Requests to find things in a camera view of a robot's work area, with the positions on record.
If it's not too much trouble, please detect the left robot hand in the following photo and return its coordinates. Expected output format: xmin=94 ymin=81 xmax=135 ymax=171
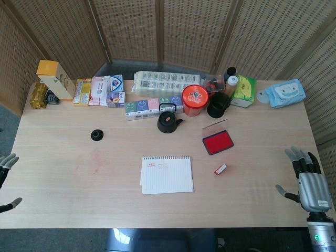
xmin=0 ymin=153 xmax=23 ymax=214

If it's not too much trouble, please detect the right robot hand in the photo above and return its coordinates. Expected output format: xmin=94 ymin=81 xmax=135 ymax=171
xmin=275 ymin=146 xmax=333 ymax=213

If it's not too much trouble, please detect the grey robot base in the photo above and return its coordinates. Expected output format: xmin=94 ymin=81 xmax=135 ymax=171
xmin=104 ymin=227 xmax=218 ymax=252

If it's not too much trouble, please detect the white spiral notebook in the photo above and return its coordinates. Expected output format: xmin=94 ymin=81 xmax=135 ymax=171
xmin=140 ymin=155 xmax=194 ymax=195

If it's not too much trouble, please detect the gold foil pack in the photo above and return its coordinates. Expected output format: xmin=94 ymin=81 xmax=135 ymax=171
xmin=29 ymin=80 xmax=49 ymax=109

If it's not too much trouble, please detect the dark grey small rack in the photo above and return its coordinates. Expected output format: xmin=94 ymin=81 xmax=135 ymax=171
xmin=45 ymin=90 xmax=60 ymax=105

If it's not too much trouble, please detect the black round small part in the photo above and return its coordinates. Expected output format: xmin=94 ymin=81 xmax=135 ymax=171
xmin=90 ymin=129 xmax=104 ymax=142

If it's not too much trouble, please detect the tall cream and yellow box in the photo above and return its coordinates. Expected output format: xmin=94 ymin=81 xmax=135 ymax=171
xmin=36 ymin=60 xmax=76 ymax=102

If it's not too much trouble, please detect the blue wet wipes pack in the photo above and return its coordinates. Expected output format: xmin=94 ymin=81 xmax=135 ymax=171
xmin=264 ymin=79 xmax=307 ymax=109

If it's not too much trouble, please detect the yellow snack box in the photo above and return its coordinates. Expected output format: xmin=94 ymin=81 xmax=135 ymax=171
xmin=72 ymin=78 xmax=93 ymax=107

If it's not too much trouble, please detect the translucent round lid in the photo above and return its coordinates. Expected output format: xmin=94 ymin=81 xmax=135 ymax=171
xmin=256 ymin=90 xmax=271 ymax=104

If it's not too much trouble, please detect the red ink pad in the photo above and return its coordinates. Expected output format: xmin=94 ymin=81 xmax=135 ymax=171
xmin=201 ymin=119 xmax=235 ymax=156

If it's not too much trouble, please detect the green tissue pack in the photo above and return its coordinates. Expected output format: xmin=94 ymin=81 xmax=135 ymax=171
xmin=230 ymin=75 xmax=257 ymax=109

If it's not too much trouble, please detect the small purple box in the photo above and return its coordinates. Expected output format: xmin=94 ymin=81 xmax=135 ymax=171
xmin=106 ymin=91 xmax=126 ymax=109

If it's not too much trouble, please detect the black mesh pen cup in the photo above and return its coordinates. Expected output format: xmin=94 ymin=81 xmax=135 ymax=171
xmin=206 ymin=92 xmax=232 ymax=118

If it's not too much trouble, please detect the white-capped brown drink bottle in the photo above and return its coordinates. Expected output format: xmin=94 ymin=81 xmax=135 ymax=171
xmin=225 ymin=75 xmax=238 ymax=97

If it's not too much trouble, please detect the blue and white box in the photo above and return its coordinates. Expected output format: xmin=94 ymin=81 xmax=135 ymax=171
xmin=108 ymin=74 xmax=124 ymax=93

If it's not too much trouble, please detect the dark bottle black cap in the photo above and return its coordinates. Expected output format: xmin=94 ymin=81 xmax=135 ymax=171
xmin=223 ymin=67 xmax=237 ymax=82

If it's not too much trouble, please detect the clear plastic box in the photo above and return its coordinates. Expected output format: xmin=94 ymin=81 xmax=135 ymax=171
xmin=204 ymin=74 xmax=226 ymax=93

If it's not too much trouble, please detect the colourful tissue multipack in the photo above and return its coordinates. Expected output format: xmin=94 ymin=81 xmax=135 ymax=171
xmin=124 ymin=94 xmax=185 ymax=122

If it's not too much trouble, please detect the orange lidded tub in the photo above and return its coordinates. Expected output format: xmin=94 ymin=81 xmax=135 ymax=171
xmin=182 ymin=84 xmax=210 ymax=117

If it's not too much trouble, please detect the black teapot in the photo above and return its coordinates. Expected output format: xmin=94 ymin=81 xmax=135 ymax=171
xmin=156 ymin=103 xmax=184 ymax=134

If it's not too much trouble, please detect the clear-wrapped paper towel pack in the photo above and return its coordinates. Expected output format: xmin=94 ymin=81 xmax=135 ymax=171
xmin=132 ymin=70 xmax=205 ymax=97

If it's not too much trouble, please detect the wicker folding screen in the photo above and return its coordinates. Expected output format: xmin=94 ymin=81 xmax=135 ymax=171
xmin=0 ymin=0 xmax=336 ymax=218

